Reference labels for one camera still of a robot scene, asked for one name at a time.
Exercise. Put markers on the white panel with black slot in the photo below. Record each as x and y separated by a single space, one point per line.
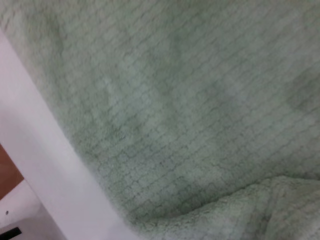
27 215

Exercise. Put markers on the green waffle-weave towel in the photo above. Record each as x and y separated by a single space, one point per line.
175 100

